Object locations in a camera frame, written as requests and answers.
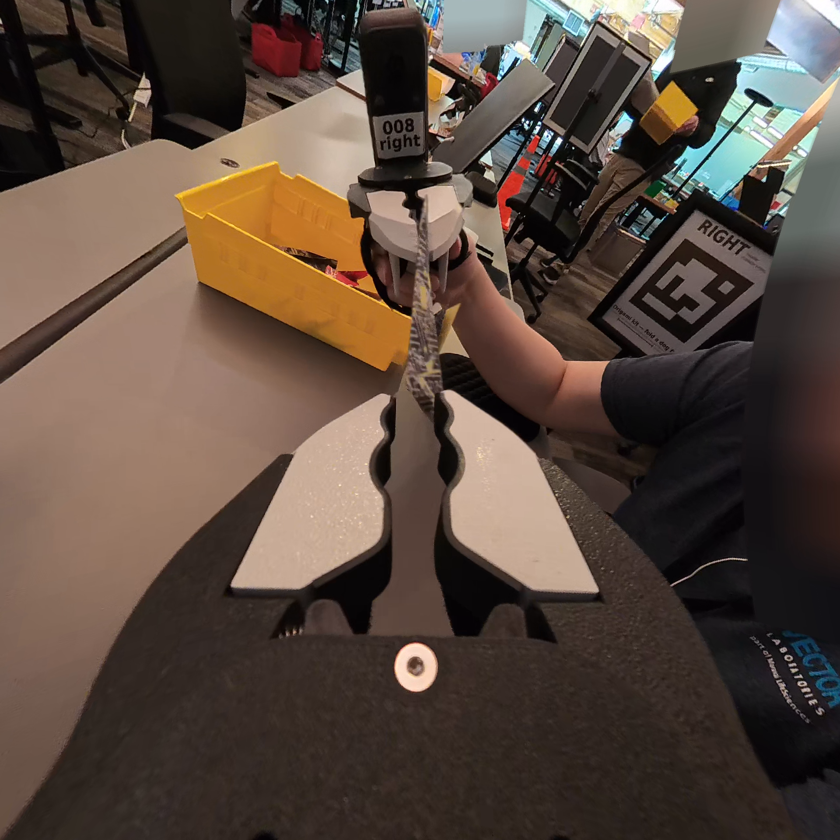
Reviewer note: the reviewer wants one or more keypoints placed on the tall black chair back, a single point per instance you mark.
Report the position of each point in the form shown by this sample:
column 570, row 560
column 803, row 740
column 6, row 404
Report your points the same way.
column 190, row 59

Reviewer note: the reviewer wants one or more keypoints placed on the black framed marker sign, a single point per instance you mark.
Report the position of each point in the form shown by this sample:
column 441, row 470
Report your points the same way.
column 695, row 289

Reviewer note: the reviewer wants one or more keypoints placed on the white framed black panel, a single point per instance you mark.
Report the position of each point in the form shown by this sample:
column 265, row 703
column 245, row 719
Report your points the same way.
column 600, row 85

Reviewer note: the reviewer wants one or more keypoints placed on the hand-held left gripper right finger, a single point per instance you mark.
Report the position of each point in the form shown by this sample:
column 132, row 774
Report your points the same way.
column 512, row 512

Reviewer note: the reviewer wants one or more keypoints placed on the yellow plastic bin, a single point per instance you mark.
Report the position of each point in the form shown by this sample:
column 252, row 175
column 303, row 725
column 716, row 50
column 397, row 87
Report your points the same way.
column 295, row 292
column 436, row 85

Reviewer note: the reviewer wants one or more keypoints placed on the person's right forearm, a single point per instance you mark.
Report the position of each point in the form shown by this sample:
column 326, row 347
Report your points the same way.
column 531, row 354

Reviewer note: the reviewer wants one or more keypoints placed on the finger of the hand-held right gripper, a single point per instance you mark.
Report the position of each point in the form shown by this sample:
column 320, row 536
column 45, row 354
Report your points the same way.
column 392, row 220
column 443, row 220

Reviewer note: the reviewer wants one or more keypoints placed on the orange traffic cone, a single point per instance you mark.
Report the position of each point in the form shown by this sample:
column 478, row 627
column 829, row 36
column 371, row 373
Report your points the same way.
column 518, row 172

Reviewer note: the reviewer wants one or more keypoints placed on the white power strip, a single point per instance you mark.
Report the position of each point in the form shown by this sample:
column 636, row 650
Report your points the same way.
column 141, row 95

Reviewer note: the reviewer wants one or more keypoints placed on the black wrist rest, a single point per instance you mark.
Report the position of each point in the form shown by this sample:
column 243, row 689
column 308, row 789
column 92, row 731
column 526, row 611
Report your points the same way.
column 485, row 387

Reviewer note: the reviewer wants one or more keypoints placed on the person's right hand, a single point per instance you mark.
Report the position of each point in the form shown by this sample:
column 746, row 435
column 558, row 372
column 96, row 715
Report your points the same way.
column 469, row 285

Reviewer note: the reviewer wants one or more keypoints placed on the black office chair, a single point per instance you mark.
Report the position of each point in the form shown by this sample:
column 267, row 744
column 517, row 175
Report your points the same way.
column 551, row 223

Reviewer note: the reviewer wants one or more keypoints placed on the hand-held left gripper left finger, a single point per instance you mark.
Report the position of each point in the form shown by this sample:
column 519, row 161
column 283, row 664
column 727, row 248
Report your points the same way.
column 315, row 505

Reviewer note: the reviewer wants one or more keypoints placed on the black tilted board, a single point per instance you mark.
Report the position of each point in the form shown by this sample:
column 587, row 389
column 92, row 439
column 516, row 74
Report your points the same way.
column 499, row 111

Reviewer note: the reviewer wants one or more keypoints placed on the small yellow box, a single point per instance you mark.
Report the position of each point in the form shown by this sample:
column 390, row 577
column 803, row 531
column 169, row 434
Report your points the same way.
column 669, row 111

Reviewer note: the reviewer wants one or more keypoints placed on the red storage bin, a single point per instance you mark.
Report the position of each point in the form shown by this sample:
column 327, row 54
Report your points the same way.
column 272, row 49
column 310, row 43

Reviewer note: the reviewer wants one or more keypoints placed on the red folded paper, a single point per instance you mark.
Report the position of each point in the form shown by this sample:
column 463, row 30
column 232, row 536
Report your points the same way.
column 344, row 277

